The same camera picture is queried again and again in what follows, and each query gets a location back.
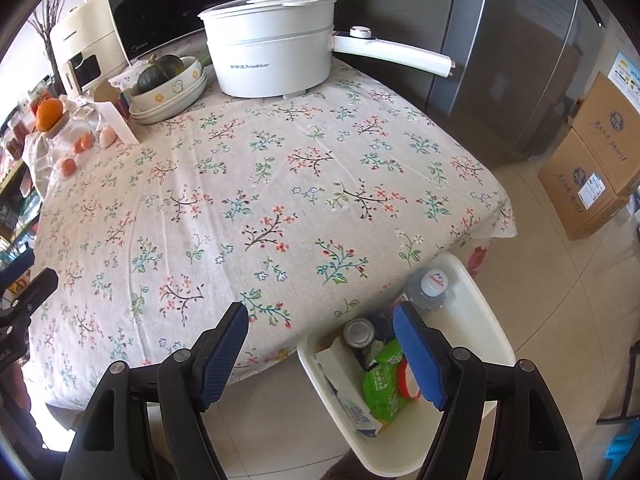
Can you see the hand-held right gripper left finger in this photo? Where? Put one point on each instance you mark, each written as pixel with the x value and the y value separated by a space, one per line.
pixel 225 355

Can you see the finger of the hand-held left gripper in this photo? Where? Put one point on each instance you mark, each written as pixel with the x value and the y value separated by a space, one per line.
pixel 37 287
pixel 17 265

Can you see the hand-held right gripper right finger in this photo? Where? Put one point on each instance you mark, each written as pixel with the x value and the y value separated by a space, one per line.
pixel 417 355

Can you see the red-rimmed white paper bowl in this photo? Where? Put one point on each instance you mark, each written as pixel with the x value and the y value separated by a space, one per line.
pixel 407 380

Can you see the green snack packet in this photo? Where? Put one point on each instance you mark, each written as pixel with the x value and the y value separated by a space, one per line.
pixel 382 385

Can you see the red tin can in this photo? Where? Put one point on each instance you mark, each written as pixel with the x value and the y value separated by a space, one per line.
pixel 359 332

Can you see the white plastic bin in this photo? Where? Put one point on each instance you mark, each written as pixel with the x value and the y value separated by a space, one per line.
pixel 480 320

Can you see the clear plastic bottle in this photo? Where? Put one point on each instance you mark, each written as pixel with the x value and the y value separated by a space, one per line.
pixel 432 282

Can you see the white paper carton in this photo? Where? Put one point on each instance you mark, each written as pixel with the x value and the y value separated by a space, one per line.
pixel 345 390

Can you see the person's left forearm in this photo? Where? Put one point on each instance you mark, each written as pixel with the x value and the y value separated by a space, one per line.
pixel 25 410

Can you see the large orange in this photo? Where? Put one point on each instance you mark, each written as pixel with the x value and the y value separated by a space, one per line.
pixel 49 114

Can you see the pale pink fruit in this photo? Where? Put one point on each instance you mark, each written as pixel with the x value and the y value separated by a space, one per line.
pixel 108 137

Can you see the floral tablecloth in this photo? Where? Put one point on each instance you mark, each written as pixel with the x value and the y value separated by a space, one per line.
pixel 275 200

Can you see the white paper card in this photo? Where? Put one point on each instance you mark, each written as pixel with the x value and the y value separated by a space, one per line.
pixel 120 122

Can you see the white shallow dish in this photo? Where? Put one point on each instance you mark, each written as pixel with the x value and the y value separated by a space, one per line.
pixel 175 112
pixel 192 91

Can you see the brown cardboard box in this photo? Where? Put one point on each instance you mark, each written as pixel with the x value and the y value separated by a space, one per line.
pixel 570 195
pixel 605 130

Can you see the blue plastic item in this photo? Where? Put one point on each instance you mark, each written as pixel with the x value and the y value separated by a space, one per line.
pixel 625 452

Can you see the white countertop appliance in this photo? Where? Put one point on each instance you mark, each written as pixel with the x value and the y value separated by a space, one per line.
pixel 75 40

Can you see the white floral bowl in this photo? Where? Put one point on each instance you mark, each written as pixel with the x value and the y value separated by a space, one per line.
pixel 175 87

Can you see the dark green pumpkin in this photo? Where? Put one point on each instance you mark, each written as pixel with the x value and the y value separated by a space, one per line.
pixel 160 75

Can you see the dried branch decoration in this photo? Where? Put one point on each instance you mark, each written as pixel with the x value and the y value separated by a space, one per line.
pixel 47 15

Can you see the green vegetable stalk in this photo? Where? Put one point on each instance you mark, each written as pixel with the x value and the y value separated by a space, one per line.
pixel 203 59

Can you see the white electric pot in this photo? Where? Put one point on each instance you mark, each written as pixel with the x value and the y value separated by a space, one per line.
pixel 270 60

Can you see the grey refrigerator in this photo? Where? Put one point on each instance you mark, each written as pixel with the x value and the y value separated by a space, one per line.
pixel 500 50

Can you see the black microwave oven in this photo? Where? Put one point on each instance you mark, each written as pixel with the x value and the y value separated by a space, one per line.
pixel 190 0

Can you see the blue and white box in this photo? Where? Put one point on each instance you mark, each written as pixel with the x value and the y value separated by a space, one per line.
pixel 627 72

